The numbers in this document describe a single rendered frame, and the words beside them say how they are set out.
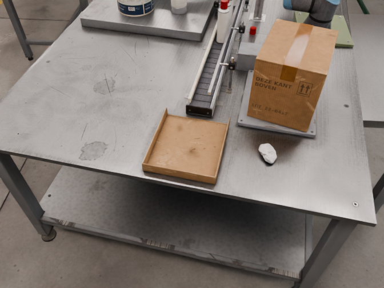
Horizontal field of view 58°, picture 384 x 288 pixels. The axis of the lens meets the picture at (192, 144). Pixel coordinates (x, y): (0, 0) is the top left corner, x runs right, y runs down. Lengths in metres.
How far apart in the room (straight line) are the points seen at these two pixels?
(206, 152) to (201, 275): 0.84
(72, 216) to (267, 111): 1.14
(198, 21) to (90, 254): 1.38
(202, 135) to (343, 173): 0.52
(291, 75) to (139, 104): 0.63
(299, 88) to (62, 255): 1.50
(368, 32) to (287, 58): 0.97
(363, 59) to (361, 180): 0.77
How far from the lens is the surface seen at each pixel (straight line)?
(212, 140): 1.32
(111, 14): 2.05
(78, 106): 1.53
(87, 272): 2.01
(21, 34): 3.38
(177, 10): 2.00
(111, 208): 1.90
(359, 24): 2.22
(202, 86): 1.48
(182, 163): 1.24
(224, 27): 1.71
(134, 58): 1.76
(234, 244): 1.77
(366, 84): 1.76
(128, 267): 1.98
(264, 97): 1.32
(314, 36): 1.41
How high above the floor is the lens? 1.80
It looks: 48 degrees down
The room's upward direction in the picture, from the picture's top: straight up
